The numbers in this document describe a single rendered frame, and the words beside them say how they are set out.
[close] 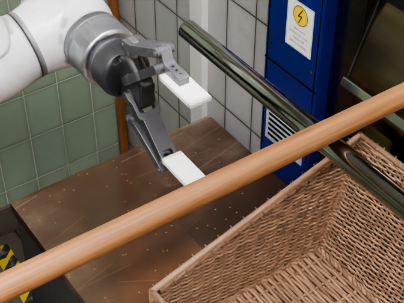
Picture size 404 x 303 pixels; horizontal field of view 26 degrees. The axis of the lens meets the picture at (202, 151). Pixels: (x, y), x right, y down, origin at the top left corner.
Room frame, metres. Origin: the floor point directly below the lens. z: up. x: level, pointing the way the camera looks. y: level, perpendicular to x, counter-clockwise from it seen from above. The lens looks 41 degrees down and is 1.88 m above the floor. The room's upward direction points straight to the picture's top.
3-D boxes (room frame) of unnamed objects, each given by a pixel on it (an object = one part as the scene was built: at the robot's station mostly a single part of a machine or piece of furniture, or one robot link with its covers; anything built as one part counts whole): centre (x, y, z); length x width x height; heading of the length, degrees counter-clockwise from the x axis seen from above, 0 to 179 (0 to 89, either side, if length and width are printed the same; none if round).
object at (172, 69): (0.85, 0.03, 1.27); 0.05 x 0.01 x 0.03; 34
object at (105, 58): (0.94, 0.10, 1.19); 0.09 x 0.07 x 0.08; 34
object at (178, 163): (0.83, 0.02, 1.12); 0.07 x 0.03 x 0.01; 34
